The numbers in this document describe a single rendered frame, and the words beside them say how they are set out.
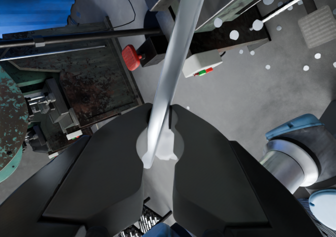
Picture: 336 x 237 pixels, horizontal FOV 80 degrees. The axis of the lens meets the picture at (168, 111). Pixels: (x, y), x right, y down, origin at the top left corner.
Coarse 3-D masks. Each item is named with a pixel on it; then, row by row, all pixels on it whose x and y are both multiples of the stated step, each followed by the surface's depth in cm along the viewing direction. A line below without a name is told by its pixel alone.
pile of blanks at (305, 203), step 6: (300, 198) 116; (306, 198) 114; (306, 204) 110; (306, 210) 105; (312, 216) 101; (318, 222) 99; (324, 228) 95; (330, 228) 96; (324, 234) 93; (330, 234) 93
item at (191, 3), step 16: (192, 0) 8; (176, 16) 8; (192, 16) 8; (176, 32) 8; (192, 32) 15; (176, 48) 9; (176, 64) 9; (160, 80) 9; (176, 80) 10; (160, 96) 10; (160, 112) 10; (160, 128) 11; (144, 160) 14
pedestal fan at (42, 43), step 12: (156, 12) 144; (144, 24) 157; (156, 24) 148; (36, 36) 96; (48, 36) 100; (60, 36) 103; (72, 36) 107; (84, 36) 111; (96, 36) 116; (108, 36) 121; (120, 36) 128
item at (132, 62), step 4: (128, 44) 60; (124, 48) 61; (128, 48) 60; (132, 48) 60; (124, 52) 62; (128, 52) 60; (132, 52) 59; (124, 56) 63; (128, 56) 61; (132, 56) 60; (136, 56) 60; (140, 56) 64; (124, 60) 63; (128, 60) 62; (132, 60) 60; (136, 60) 59; (128, 64) 62; (132, 64) 61; (136, 64) 60; (128, 68) 63; (132, 68) 62
